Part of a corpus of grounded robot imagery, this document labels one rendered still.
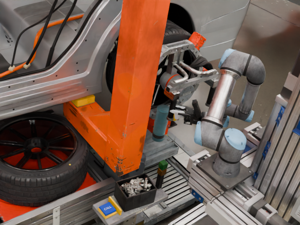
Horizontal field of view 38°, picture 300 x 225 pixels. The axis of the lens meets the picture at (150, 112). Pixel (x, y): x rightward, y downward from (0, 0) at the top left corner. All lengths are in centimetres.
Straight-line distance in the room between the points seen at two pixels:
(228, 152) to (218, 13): 133
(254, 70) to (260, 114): 212
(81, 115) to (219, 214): 107
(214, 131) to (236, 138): 11
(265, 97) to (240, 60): 241
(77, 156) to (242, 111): 103
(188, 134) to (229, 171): 161
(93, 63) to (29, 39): 57
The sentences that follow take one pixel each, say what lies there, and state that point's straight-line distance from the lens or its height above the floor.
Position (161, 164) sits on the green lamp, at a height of 65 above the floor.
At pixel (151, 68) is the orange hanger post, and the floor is 124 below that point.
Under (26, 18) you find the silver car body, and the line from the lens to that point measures 312.
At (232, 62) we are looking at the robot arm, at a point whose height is 130.
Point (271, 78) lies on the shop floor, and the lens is 508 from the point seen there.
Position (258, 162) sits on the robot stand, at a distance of 243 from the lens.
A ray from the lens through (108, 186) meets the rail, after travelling 272.
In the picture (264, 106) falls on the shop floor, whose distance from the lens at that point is 453.
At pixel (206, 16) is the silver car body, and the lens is 315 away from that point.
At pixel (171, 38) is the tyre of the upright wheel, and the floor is 114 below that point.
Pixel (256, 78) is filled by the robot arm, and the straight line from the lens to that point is 232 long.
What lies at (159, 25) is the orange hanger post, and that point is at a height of 148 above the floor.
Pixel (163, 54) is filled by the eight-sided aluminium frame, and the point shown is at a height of 109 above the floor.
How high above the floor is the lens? 233
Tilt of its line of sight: 36 degrees down
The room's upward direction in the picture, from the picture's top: 10 degrees clockwise
